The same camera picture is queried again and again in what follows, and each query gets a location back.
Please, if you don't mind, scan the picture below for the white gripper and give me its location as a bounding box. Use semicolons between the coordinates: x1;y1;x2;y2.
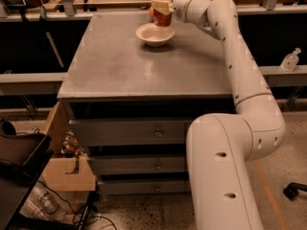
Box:
152;0;208;23

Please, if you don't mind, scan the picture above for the red coke can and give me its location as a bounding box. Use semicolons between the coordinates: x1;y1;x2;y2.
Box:
153;0;172;27

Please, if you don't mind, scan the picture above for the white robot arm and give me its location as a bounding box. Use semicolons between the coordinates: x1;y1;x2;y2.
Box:
152;0;285;230

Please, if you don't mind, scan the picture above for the white paper bowl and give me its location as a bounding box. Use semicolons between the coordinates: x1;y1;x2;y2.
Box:
136;23;175;47

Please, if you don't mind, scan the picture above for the orange fruit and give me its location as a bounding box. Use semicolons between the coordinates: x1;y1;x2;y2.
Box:
149;7;154;21

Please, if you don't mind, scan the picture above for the grey drawer cabinet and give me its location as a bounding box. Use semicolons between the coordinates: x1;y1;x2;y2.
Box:
58;11;234;182

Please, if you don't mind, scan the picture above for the clear hand sanitizer bottle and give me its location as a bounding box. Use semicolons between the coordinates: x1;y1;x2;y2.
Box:
280;48;301;72

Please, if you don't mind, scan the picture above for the top grey drawer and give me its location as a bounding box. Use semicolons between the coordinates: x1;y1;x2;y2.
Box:
69;118;192;147

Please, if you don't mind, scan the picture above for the grey drawer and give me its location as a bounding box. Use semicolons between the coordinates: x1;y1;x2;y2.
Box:
98;180;190;196
88;154;186;175
69;118;192;147

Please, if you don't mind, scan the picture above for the middle grey drawer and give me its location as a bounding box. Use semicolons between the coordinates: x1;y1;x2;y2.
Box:
88;154;186;175

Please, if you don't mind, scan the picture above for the bottom grey drawer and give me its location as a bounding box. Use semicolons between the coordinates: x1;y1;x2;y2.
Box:
98;180;190;196

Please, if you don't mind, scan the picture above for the cardboard box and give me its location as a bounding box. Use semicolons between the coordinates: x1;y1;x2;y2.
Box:
43;102;96;192

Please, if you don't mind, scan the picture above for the black cart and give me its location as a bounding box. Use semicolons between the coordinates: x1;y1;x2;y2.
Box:
0;120;52;230

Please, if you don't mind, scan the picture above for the black office chair wheel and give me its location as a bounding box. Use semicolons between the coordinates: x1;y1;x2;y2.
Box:
283;182;307;200

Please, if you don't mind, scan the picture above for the clear plastic bottle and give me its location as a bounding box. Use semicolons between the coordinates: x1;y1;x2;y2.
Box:
33;186;66;221

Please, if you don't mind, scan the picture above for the black cable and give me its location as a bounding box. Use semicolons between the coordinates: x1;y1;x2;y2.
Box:
37;179;119;230

